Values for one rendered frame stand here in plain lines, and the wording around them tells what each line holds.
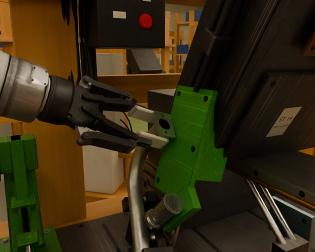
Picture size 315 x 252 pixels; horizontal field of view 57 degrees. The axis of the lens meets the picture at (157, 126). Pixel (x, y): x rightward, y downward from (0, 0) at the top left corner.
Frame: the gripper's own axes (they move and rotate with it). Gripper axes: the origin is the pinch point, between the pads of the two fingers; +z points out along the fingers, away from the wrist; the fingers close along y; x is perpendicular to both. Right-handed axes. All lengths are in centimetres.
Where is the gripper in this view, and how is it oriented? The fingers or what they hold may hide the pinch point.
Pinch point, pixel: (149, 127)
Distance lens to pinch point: 56.1
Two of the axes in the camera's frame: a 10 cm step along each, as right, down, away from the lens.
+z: 8.1, 2.4, 5.4
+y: -1.3, -8.2, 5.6
